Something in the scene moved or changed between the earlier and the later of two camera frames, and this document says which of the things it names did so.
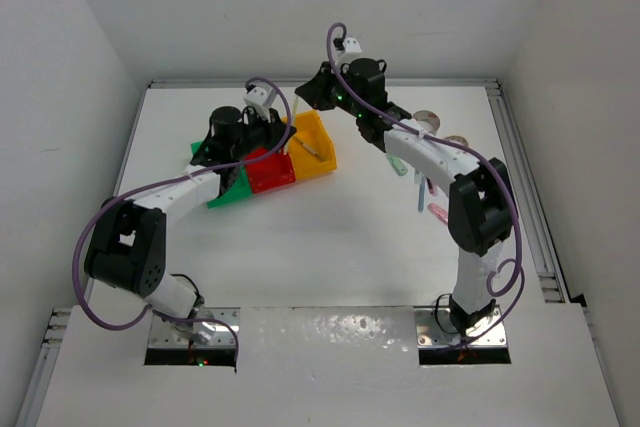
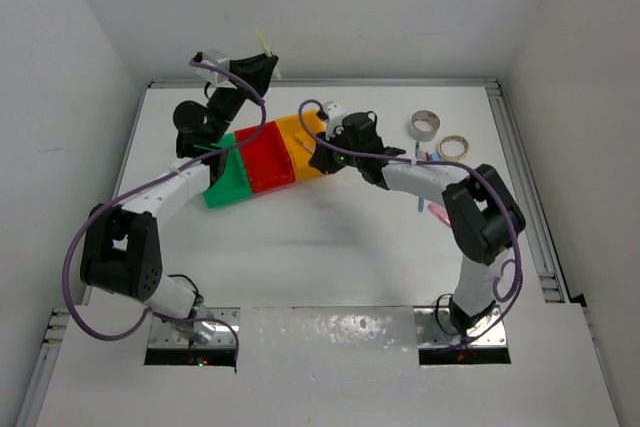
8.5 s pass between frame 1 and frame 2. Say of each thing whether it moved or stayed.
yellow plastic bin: stayed
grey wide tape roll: stayed
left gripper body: moved
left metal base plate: stayed
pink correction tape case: stayed
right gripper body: moved
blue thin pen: stayed
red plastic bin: stayed
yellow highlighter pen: moved
